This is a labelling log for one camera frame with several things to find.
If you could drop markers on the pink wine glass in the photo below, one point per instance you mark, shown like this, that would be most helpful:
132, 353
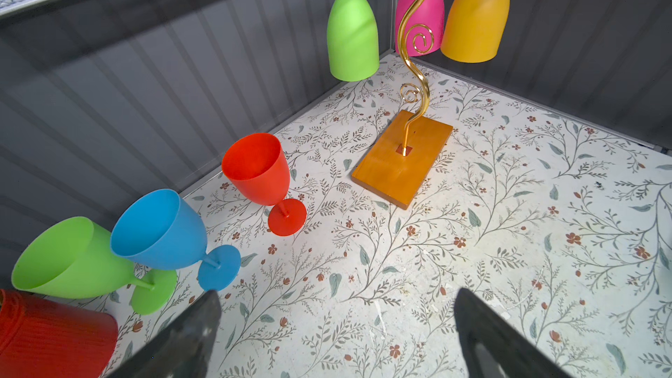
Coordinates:
426, 27

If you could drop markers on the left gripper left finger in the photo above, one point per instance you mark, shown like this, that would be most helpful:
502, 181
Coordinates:
183, 349

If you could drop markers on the gold rack with orange base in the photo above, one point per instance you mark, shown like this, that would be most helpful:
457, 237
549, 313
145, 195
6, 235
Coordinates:
399, 161

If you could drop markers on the blue wine glass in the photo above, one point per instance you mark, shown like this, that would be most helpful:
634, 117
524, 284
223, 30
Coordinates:
161, 231

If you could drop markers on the red wine glass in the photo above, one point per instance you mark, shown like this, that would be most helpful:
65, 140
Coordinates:
256, 165

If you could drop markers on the green wine glass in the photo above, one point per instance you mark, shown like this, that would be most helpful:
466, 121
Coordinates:
73, 260
352, 41

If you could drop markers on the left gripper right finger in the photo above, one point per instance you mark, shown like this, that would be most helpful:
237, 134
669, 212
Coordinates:
491, 347

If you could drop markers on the red pencil cup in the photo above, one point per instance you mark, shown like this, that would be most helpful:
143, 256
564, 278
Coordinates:
42, 338

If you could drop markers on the floral table mat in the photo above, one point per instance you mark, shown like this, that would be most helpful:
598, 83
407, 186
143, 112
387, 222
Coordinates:
562, 228

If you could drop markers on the yellow wine glass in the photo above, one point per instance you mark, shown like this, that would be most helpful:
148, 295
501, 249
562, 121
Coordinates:
474, 30

